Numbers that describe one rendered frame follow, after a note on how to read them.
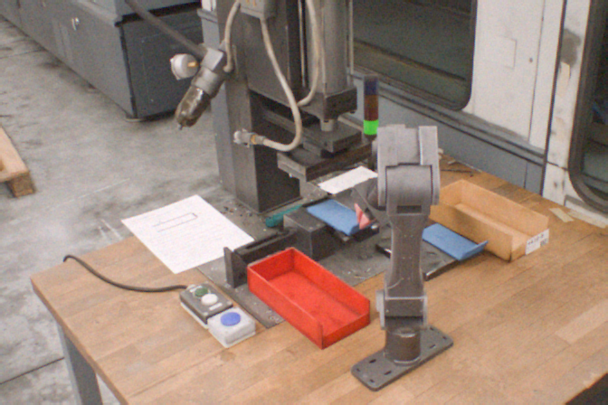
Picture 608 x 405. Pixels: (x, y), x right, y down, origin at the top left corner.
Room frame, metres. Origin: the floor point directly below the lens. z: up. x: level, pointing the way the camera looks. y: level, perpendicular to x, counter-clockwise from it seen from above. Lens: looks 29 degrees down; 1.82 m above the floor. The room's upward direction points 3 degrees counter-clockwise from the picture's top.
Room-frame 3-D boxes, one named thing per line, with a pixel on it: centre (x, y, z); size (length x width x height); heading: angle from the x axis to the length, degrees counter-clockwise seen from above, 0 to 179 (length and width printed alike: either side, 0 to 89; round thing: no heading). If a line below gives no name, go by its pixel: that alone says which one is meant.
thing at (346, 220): (1.41, -0.08, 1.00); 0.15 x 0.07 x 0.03; 37
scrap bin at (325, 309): (1.22, 0.01, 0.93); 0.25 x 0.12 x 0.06; 36
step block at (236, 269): (1.33, 0.14, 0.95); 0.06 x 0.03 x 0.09; 126
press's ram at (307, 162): (1.52, -0.01, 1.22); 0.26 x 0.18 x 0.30; 36
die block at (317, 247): (1.47, -0.06, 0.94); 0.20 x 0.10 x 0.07; 126
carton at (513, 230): (1.48, -0.41, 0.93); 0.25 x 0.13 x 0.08; 36
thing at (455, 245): (1.40, -0.32, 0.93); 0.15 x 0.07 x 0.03; 35
